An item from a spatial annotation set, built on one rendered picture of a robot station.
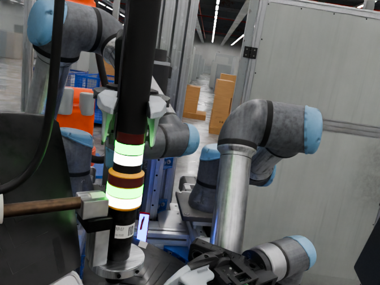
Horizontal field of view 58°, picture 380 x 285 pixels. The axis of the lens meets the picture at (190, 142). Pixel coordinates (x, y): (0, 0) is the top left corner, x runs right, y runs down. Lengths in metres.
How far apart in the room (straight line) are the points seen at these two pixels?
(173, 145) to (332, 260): 2.16
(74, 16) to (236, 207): 0.59
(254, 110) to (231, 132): 0.07
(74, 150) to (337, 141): 1.74
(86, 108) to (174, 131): 3.59
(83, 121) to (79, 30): 3.47
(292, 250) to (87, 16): 0.72
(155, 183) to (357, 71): 1.56
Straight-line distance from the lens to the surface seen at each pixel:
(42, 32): 0.90
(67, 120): 4.33
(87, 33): 0.93
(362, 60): 2.42
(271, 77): 2.24
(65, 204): 0.41
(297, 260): 0.76
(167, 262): 0.71
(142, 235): 0.85
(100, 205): 0.41
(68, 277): 0.46
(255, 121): 0.81
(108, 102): 0.39
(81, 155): 1.18
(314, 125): 0.85
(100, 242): 0.44
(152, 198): 1.32
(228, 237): 0.78
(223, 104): 7.98
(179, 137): 0.74
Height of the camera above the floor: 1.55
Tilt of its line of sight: 13 degrees down
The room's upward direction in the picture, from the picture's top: 9 degrees clockwise
